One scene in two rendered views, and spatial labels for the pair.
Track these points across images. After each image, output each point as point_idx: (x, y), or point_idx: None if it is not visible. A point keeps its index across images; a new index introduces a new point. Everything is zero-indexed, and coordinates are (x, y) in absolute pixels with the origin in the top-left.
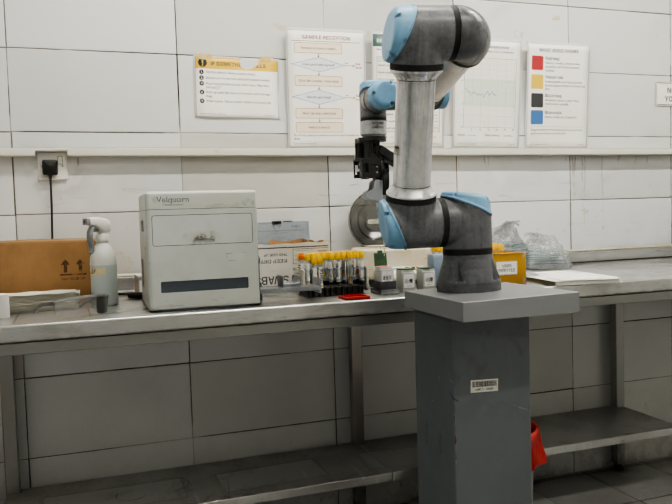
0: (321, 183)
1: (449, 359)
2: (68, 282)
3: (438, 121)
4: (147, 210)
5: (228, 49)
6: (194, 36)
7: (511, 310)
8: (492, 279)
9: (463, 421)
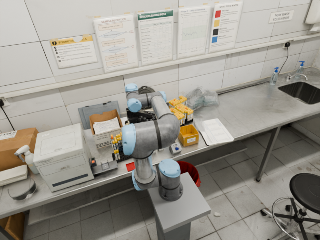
0: (121, 84)
1: None
2: (21, 160)
3: (170, 49)
4: (35, 166)
5: (65, 34)
6: (46, 30)
7: (183, 223)
8: (179, 195)
9: (166, 232)
